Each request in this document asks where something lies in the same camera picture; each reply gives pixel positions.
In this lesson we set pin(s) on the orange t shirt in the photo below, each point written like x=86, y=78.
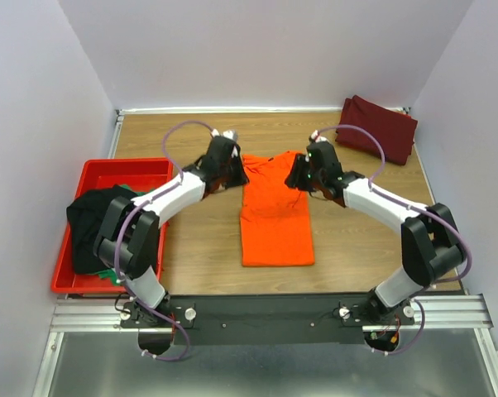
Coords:
x=274, y=219

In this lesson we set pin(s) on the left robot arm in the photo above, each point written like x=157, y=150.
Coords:
x=161, y=205

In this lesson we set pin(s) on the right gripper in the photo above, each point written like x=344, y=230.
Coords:
x=297, y=173

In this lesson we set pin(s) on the aluminium frame rail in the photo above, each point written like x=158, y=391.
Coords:
x=269, y=345

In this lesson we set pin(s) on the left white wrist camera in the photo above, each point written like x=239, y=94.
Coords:
x=229, y=134

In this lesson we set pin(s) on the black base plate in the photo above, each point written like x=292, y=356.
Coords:
x=259, y=319

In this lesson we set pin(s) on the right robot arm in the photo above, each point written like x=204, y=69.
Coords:
x=431, y=245

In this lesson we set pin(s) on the folded maroon t shirt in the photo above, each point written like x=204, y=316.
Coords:
x=393, y=130

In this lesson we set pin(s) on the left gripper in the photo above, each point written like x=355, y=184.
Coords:
x=236, y=173

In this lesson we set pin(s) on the green t shirt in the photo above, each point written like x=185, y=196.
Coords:
x=106, y=274

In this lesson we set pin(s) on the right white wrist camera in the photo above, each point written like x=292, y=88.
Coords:
x=316, y=136

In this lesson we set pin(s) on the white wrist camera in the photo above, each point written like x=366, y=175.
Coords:
x=229, y=134
x=316, y=136

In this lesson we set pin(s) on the black t shirt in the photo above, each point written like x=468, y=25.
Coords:
x=85, y=216

